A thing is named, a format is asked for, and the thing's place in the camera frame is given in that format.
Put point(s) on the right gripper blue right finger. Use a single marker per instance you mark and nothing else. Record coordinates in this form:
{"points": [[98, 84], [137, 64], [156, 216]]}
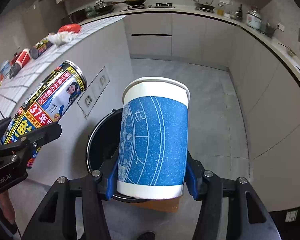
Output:
{"points": [[205, 187]]}

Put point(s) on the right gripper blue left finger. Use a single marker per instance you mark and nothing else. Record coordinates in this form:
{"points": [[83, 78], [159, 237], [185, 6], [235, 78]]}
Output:
{"points": [[97, 187]]}

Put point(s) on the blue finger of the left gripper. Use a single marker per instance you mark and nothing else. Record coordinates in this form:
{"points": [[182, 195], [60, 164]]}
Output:
{"points": [[34, 139]]}

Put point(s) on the coconut drink can with woman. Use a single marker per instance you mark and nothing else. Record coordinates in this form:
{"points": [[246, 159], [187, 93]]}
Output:
{"points": [[47, 109]]}

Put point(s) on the blue white paper cup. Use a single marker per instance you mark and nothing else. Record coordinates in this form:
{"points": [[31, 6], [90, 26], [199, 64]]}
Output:
{"points": [[153, 139]]}

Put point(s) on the foil wrapper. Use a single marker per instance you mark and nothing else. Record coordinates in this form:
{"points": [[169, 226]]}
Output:
{"points": [[14, 70]]}

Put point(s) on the red white paper cup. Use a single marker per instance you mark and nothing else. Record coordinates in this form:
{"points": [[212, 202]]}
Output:
{"points": [[23, 58]]}

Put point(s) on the white tissue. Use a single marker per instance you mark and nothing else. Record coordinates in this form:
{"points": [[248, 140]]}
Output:
{"points": [[61, 38]]}

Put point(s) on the red plastic bag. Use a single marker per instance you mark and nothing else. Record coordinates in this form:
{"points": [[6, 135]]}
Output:
{"points": [[74, 28]]}

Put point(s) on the black trash bucket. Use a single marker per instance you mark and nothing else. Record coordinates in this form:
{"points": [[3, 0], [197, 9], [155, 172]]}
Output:
{"points": [[102, 145]]}

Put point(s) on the wooden stool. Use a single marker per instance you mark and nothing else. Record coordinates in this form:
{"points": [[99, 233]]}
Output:
{"points": [[167, 205]]}

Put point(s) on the black shoe left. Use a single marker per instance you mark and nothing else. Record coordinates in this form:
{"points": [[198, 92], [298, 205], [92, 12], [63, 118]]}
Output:
{"points": [[147, 236]]}

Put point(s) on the clear plastic container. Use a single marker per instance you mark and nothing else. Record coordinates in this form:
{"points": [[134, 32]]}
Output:
{"points": [[5, 69]]}

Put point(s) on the small red appliance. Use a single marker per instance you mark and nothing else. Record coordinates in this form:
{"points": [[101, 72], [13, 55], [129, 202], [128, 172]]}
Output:
{"points": [[15, 57]]}

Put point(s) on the white tiled island counter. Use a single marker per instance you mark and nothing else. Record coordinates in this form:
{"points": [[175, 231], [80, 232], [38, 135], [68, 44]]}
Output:
{"points": [[101, 52]]}

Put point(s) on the refrigerator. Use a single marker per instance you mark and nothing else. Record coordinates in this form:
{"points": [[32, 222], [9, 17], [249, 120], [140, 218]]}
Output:
{"points": [[41, 18]]}

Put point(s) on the black microwave oven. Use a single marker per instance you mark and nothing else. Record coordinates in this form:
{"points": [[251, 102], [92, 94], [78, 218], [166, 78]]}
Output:
{"points": [[75, 17]]}

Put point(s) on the black wok with lid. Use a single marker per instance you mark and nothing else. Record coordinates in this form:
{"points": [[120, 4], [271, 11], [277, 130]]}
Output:
{"points": [[102, 6]]}

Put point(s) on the utensil holder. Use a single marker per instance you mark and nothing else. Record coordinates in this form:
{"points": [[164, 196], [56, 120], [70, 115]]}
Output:
{"points": [[270, 30]]}

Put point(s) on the white rice cooker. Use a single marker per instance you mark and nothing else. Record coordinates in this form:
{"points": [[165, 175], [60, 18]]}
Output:
{"points": [[253, 18]]}

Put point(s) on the dark glass bottle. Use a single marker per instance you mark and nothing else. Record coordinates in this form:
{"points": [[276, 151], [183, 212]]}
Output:
{"points": [[239, 14]]}

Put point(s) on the orange liquid bottle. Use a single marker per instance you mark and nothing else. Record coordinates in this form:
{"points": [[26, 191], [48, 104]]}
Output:
{"points": [[220, 9]]}

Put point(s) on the frying pan on stove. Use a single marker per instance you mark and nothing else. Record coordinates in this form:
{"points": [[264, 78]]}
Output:
{"points": [[131, 2]]}

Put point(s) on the black kettle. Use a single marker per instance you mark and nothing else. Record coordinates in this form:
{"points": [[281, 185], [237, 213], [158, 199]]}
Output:
{"points": [[207, 6]]}

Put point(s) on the gas stove top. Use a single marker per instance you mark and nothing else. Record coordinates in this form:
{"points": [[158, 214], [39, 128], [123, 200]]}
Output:
{"points": [[151, 6]]}

